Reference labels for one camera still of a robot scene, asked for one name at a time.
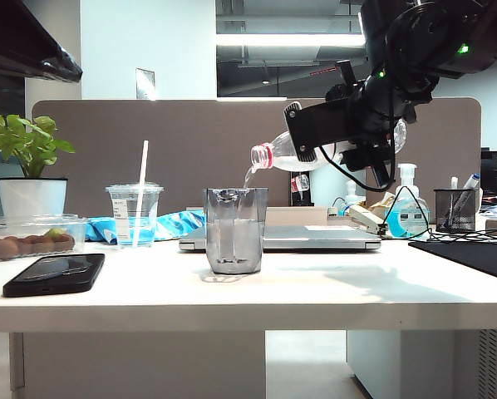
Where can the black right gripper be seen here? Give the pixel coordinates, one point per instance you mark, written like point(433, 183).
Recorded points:
point(377, 116)

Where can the green leafy plant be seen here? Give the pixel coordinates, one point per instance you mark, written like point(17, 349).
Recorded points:
point(28, 141)

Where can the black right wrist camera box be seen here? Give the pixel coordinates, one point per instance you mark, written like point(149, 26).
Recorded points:
point(315, 129)

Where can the blue hand sanitizer pump bottle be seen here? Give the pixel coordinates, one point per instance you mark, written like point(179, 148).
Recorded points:
point(406, 216)

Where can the beige flat cardboard box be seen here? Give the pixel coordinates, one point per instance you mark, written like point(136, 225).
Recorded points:
point(290, 216)

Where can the black smartphone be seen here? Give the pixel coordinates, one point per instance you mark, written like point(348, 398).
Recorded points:
point(53, 274)

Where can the clear red-label water bottle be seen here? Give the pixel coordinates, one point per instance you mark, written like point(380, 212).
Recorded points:
point(279, 151)

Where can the white drinking straw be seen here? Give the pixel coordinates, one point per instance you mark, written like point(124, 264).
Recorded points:
point(144, 166)

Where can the black mesh pen holder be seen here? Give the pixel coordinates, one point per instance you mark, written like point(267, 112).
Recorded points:
point(456, 212)

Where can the brown desk partition screen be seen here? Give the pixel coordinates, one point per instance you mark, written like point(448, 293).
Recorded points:
point(190, 145)

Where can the white plant pot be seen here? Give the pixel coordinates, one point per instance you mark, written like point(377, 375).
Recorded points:
point(32, 199)

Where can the beige stapler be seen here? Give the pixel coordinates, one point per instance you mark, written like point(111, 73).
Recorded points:
point(367, 220)

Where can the clear lidded plastic cup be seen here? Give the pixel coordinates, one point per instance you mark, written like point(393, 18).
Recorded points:
point(124, 216)

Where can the blue white plastic bag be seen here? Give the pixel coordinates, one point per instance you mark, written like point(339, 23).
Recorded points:
point(173, 224)

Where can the white desk support panel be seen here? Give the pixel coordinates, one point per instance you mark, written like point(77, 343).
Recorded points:
point(149, 365)

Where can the red ceiling LED sign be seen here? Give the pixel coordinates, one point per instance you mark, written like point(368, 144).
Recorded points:
point(323, 72)

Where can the frameless desk mirror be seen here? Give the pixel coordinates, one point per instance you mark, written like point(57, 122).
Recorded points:
point(323, 187)

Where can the silver wall plaque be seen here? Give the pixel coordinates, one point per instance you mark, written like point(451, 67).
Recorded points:
point(144, 83)

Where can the white vented under-desk cabinet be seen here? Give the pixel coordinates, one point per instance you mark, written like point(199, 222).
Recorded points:
point(419, 365)

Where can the silver closed laptop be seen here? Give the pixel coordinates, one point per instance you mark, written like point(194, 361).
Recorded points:
point(298, 239)

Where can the crumpled beige paper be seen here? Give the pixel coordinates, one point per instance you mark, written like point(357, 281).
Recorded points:
point(379, 204)

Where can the clear plastic fruit container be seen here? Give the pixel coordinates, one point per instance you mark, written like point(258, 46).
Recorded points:
point(7, 226)

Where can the black desk mat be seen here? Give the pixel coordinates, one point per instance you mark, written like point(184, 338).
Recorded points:
point(473, 255)

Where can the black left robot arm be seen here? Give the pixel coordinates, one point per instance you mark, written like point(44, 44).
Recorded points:
point(16, 41)

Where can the clear faceted glass mug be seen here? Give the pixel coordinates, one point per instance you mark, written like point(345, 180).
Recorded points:
point(236, 232)

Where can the green fruit piece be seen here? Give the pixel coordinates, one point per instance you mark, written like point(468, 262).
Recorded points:
point(55, 233)

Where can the blue white pen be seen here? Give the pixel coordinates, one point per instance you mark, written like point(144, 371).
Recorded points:
point(472, 182)

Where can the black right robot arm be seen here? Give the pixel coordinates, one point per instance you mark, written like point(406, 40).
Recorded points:
point(460, 25)

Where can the white marker pen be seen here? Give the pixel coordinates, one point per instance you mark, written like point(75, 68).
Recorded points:
point(454, 185)

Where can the white power adapter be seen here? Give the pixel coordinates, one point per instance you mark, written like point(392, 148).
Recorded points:
point(334, 211)

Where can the long ceiling light strip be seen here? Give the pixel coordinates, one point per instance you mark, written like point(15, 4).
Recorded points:
point(294, 40)

